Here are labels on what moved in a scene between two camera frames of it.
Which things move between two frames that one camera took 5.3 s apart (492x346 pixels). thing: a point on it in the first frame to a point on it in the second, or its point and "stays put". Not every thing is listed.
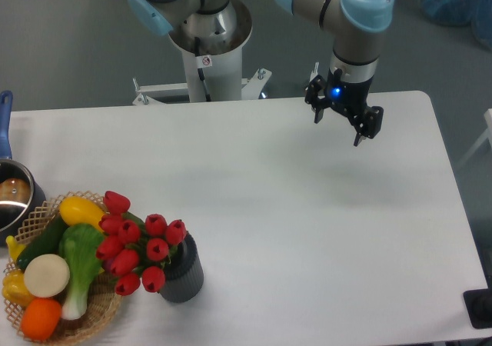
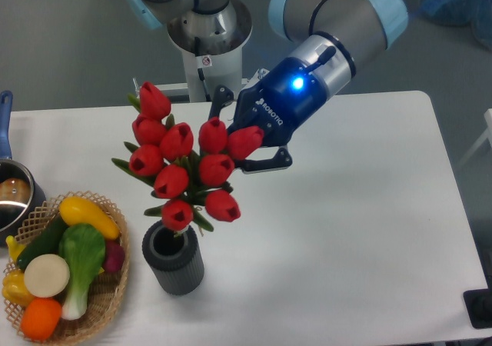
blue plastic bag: x=460 y=1 stays put
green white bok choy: x=82 y=246 stays put
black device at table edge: x=479 y=307 stays put
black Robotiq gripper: x=349 y=98 to x=280 y=104
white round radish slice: x=47 y=275 stays put
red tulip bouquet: x=136 y=250 to x=185 y=178
